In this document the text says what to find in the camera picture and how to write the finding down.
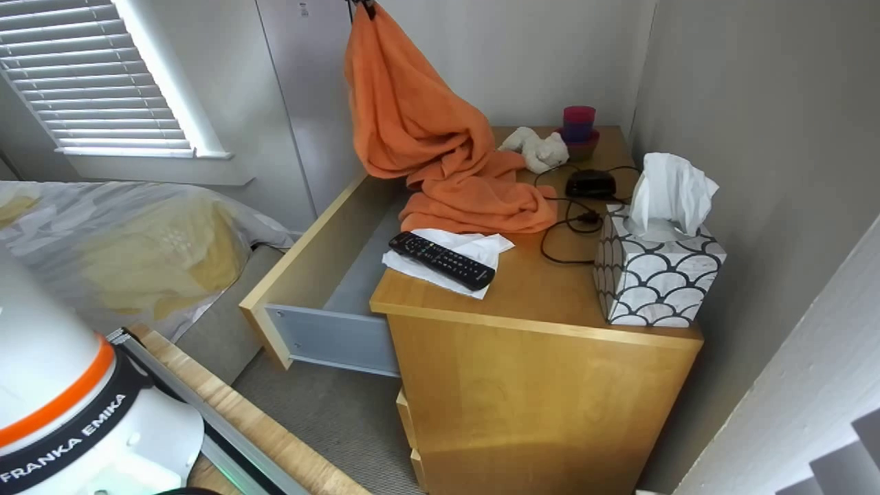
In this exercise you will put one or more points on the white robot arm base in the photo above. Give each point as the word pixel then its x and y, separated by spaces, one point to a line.
pixel 76 413

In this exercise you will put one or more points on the open grey drawer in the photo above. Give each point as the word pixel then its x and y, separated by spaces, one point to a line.
pixel 311 307

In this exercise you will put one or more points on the white crumpled cloth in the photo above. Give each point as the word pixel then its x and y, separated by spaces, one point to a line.
pixel 538 152

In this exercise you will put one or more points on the orange towel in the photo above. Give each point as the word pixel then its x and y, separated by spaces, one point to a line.
pixel 410 126

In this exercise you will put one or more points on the white paper sheet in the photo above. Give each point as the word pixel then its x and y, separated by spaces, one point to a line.
pixel 485 250

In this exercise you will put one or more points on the black tv remote control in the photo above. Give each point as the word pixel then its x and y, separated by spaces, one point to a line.
pixel 441 259

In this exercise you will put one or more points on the wooden nightstand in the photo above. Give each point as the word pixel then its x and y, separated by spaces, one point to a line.
pixel 529 390

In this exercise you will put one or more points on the white window blinds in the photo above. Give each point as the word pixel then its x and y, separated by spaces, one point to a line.
pixel 100 83

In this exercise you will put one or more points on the small black device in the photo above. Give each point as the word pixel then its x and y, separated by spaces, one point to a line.
pixel 591 186

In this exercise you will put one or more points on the patterned tissue box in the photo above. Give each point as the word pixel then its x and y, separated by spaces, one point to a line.
pixel 656 259

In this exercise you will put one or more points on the bed with patterned cover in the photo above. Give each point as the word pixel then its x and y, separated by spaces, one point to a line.
pixel 132 251

